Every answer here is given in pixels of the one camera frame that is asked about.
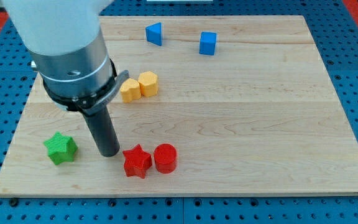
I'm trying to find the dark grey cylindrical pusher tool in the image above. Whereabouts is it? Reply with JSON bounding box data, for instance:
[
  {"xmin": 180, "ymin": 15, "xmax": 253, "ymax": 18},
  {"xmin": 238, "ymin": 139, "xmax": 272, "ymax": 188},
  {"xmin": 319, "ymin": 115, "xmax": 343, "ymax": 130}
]
[{"xmin": 82, "ymin": 107, "xmax": 120, "ymax": 157}]

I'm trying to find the green star block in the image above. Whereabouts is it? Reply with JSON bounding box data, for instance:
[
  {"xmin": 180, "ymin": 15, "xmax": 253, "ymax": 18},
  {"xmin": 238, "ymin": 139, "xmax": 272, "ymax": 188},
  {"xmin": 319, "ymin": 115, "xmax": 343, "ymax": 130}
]
[{"xmin": 44, "ymin": 132, "xmax": 78, "ymax": 166}]

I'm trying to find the yellow hexagon block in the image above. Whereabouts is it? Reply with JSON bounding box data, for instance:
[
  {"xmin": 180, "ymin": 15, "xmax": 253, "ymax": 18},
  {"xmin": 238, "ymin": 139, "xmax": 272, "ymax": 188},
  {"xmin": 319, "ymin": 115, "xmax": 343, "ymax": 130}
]
[{"xmin": 138, "ymin": 71, "xmax": 158, "ymax": 97}]

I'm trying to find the blue cube block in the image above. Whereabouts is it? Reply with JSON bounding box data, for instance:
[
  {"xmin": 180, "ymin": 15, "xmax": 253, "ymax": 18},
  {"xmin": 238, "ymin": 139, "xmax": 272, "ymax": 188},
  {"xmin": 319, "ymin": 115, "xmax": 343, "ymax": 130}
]
[{"xmin": 199, "ymin": 32, "xmax": 217, "ymax": 55}]

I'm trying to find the yellow heart block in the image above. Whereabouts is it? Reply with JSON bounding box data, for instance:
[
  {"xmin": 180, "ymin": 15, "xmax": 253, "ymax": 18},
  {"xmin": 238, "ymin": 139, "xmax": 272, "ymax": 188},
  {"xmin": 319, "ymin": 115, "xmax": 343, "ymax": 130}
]
[{"xmin": 119, "ymin": 78, "xmax": 142, "ymax": 103}]

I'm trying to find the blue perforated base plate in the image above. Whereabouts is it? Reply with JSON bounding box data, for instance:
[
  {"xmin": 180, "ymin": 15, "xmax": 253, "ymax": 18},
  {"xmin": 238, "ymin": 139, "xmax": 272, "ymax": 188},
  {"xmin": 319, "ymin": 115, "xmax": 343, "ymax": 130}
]
[{"xmin": 0, "ymin": 0, "xmax": 358, "ymax": 223}]

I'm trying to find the red star block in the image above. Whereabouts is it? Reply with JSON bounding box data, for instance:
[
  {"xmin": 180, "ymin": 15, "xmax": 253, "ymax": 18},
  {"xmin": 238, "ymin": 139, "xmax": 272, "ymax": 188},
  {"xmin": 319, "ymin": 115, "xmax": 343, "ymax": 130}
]
[{"xmin": 122, "ymin": 144, "xmax": 152, "ymax": 179}]

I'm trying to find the blue triangle block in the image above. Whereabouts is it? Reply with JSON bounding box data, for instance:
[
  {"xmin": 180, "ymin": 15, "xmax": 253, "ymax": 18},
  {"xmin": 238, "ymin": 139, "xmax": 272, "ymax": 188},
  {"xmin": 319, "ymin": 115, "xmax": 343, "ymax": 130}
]
[{"xmin": 145, "ymin": 22, "xmax": 162, "ymax": 46}]

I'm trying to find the light wooden board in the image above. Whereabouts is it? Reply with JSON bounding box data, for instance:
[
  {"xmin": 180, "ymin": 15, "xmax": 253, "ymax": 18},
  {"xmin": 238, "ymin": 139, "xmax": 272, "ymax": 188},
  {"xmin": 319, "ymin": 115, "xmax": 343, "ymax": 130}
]
[{"xmin": 0, "ymin": 16, "xmax": 358, "ymax": 198}]

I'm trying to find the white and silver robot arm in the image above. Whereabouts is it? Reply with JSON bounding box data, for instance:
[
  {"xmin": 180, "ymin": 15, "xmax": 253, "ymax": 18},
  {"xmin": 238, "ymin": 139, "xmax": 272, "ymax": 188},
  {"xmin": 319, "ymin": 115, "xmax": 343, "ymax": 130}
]
[{"xmin": 2, "ymin": 0, "xmax": 128, "ymax": 115}]

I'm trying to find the red cylinder block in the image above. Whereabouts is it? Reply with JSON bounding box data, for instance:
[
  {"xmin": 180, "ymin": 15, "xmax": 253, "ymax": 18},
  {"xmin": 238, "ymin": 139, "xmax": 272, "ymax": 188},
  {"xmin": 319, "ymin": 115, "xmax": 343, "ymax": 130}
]
[{"xmin": 154, "ymin": 143, "xmax": 177, "ymax": 174}]

